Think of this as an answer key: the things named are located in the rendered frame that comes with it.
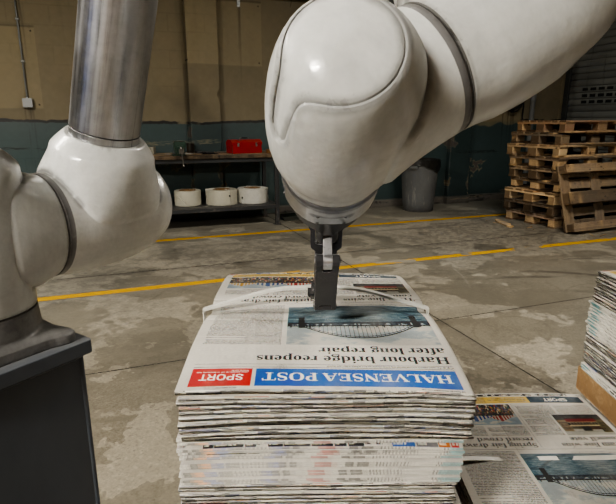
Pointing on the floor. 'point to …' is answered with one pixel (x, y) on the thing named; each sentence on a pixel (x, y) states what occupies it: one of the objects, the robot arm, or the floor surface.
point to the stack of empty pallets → (532, 211)
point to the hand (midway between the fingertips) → (321, 241)
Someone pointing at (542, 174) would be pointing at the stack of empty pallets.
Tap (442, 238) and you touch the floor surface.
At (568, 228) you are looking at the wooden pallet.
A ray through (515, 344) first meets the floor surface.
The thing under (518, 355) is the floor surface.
